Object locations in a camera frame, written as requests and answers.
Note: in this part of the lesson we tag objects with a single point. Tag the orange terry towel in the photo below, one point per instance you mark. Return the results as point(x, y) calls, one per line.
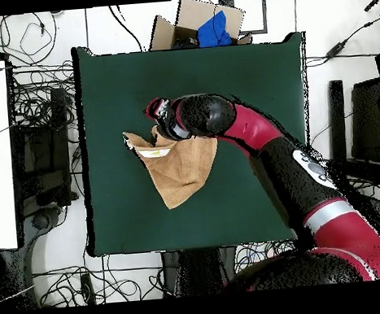
point(178, 171)

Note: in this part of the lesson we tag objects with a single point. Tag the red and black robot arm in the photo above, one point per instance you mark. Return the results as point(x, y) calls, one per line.
point(253, 129)

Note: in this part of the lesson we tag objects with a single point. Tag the dark green table cloth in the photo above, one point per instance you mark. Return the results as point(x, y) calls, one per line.
point(138, 79)

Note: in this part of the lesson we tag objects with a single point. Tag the brown cardboard box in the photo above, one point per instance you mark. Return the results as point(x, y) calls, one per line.
point(167, 34)

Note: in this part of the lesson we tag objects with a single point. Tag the blue cloth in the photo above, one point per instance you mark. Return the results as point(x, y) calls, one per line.
point(212, 31)

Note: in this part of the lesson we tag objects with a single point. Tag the black equipment stand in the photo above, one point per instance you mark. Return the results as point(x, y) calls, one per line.
point(46, 152)
point(367, 123)

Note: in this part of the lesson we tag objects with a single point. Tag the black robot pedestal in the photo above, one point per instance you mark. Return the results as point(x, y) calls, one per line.
point(199, 270)

